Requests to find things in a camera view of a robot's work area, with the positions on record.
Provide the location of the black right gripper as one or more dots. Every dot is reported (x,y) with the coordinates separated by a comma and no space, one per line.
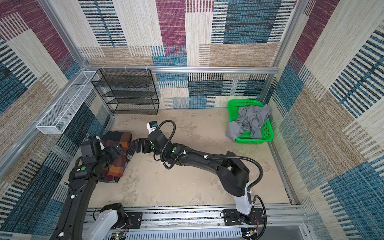
(138,146)

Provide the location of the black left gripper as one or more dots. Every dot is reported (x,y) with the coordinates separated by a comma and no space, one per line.
(115,154)

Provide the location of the multicolour plaid long sleeve shirt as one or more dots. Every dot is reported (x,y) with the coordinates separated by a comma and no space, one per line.
(111,138)

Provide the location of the grey plaid long sleeve shirt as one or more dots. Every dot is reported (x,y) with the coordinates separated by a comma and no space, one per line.
(130,153)

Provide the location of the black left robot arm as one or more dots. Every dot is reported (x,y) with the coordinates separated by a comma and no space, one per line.
(96,156)

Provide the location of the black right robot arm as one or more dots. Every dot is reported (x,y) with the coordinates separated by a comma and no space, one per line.
(230,169)

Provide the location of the green plastic basket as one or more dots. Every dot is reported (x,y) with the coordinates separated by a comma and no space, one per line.
(265,135)

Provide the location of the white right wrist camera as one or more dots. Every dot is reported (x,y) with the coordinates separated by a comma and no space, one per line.
(152,126)

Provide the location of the black wire mesh shelf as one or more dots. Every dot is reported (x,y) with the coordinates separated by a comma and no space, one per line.
(127,91)

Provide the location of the white wire mesh tray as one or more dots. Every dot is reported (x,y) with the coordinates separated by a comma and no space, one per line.
(58,117)

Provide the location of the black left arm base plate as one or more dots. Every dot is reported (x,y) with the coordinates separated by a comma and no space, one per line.
(133,220)

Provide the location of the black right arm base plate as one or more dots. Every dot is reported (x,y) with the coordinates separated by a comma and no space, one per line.
(232,217)

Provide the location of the aluminium mounting rail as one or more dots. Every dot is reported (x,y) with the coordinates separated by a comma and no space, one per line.
(283,222)

